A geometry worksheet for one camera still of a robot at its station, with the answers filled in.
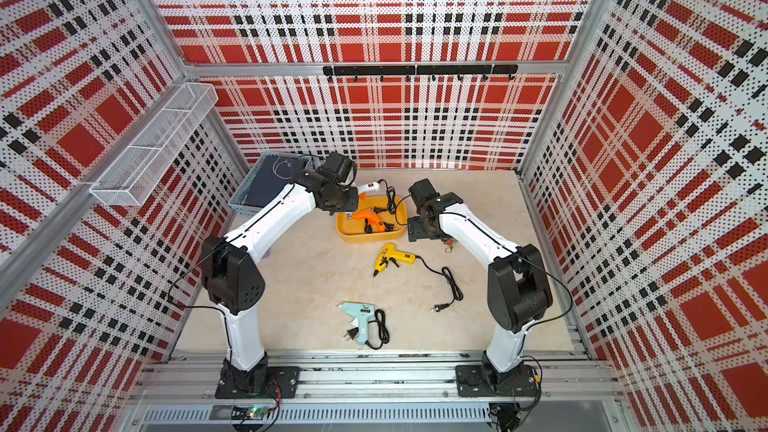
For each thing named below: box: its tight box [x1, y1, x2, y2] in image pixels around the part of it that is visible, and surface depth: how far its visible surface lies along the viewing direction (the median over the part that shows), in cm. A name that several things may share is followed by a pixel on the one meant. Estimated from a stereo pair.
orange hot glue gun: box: [352, 206, 395, 234], surface depth 104 cm
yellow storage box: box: [336, 196, 408, 243], surface depth 103 cm
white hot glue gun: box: [357, 179, 396, 215], surface depth 97 cm
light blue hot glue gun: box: [337, 302, 375, 345], surface depth 84 cm
